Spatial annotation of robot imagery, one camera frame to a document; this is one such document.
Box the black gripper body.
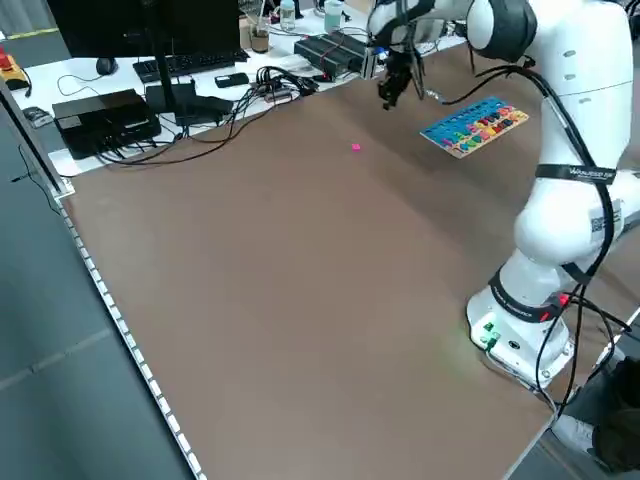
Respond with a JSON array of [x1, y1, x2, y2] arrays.
[[382, 52, 420, 89]]

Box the blue wooden toy board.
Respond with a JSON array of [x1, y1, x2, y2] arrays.
[[419, 95, 530, 161]]

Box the black finned power supply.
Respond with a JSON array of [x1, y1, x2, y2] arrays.
[[293, 30, 372, 81]]

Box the teal cup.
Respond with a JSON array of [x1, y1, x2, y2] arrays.
[[323, 0, 347, 31]]

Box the grey usb hub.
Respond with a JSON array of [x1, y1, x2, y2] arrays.
[[255, 82, 296, 105]]

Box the clear plastic bottle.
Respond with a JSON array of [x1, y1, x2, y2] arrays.
[[279, 0, 304, 31]]

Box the glass jar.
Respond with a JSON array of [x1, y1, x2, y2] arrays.
[[249, 22, 272, 54]]

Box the black flat device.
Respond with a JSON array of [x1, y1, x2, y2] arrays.
[[192, 95, 237, 124]]

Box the black keyboard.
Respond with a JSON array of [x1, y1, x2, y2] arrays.
[[132, 48, 251, 84]]

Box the black monitor stand base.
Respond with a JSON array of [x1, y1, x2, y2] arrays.
[[143, 82, 202, 127]]

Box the black monitor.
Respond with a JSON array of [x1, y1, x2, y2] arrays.
[[44, 0, 245, 124]]

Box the black desktop box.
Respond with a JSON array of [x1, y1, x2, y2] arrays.
[[51, 88, 163, 161]]

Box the white side table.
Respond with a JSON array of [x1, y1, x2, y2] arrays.
[[0, 0, 471, 179]]

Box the small grey device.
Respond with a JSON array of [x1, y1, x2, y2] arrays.
[[23, 105, 55, 127]]

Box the red emergency stop button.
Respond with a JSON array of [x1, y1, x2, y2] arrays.
[[0, 45, 27, 92]]

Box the person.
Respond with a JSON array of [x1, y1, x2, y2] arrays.
[[549, 344, 640, 474]]

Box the aluminium frame post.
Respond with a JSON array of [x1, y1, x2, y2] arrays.
[[360, 43, 382, 80]]

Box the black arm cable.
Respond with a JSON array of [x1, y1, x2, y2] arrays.
[[467, 29, 631, 396]]

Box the aluminium frame beam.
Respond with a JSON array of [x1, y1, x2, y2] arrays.
[[0, 77, 77, 199]]

